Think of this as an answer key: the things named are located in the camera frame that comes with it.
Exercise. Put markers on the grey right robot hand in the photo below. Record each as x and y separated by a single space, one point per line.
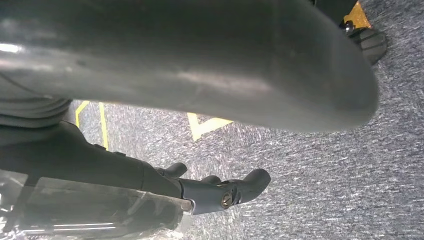
198 49

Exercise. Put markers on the black robot leg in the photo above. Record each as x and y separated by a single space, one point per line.
334 10

